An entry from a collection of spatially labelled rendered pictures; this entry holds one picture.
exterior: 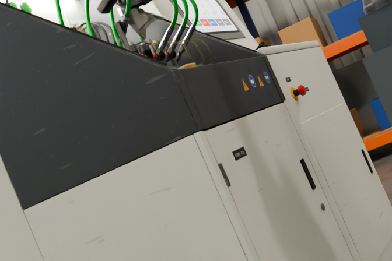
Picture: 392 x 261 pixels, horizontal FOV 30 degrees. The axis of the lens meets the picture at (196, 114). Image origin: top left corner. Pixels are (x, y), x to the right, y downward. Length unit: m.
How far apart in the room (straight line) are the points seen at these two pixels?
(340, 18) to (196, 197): 5.72
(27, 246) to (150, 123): 0.53
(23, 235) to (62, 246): 0.13
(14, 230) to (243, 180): 0.65
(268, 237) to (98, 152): 0.48
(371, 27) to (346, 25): 5.42
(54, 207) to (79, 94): 0.32
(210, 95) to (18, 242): 0.67
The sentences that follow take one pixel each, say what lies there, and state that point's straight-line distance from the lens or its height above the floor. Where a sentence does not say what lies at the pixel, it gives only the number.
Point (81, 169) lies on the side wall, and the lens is 1.92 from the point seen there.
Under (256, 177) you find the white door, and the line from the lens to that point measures 1.93.
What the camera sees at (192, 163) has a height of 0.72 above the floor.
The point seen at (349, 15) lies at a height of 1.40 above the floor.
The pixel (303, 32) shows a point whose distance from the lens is 7.45.
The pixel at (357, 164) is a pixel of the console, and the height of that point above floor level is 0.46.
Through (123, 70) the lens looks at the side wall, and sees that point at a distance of 1.81.
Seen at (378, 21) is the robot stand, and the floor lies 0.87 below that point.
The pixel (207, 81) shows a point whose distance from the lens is 1.90.
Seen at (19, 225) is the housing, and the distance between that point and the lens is 2.07.
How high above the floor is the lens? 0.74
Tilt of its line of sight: 3 degrees up
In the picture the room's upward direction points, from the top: 23 degrees counter-clockwise
